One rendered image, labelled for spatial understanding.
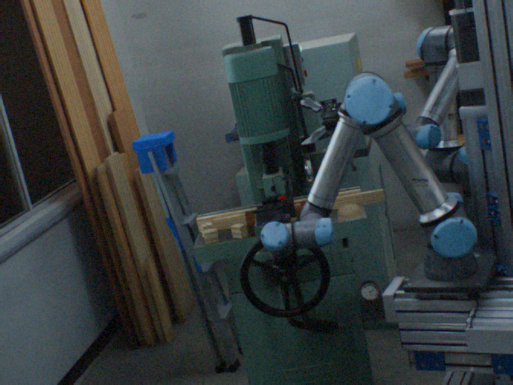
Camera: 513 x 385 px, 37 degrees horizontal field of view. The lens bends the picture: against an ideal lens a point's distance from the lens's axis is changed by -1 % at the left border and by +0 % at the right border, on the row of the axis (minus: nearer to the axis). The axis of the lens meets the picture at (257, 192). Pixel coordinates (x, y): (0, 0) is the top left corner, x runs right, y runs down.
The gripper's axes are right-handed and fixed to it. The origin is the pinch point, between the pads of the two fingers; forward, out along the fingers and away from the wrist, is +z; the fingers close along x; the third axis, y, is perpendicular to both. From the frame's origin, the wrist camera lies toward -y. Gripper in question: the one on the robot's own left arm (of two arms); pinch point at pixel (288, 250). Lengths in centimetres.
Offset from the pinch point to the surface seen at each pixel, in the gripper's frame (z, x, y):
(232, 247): 22.2, -20.9, -8.2
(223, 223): 33.2, -25.2, -19.9
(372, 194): 33.5, 29.1, -22.9
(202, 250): 21.6, -31.2, -8.6
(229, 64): 1, -12, -66
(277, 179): 23.2, -3.0, -30.4
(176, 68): 226, -81, -178
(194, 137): 250, -78, -137
